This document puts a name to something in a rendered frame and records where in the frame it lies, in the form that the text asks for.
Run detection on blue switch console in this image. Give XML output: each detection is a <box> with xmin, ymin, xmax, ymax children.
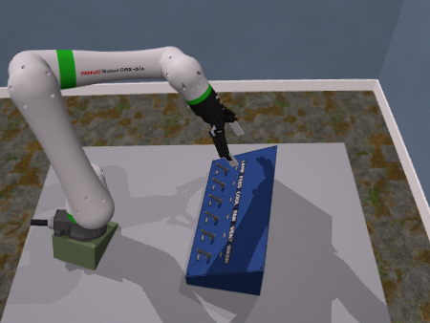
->
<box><xmin>185</xmin><ymin>145</ymin><xmax>277</xmax><ymax>295</ymax></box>

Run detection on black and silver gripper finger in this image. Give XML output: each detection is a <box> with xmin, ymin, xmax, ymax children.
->
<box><xmin>221</xmin><ymin>103</ymin><xmax>244</xmax><ymax>136</ymax></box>
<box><xmin>209</xmin><ymin>120</ymin><xmax>239</xmax><ymax>167</ymax></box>

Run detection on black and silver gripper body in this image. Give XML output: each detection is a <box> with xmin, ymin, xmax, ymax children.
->
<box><xmin>201</xmin><ymin>103</ymin><xmax>226</xmax><ymax>131</ymax></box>

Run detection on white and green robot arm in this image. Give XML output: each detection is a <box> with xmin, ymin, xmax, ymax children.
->
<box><xmin>8</xmin><ymin>47</ymin><xmax>220</xmax><ymax>241</ymax></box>

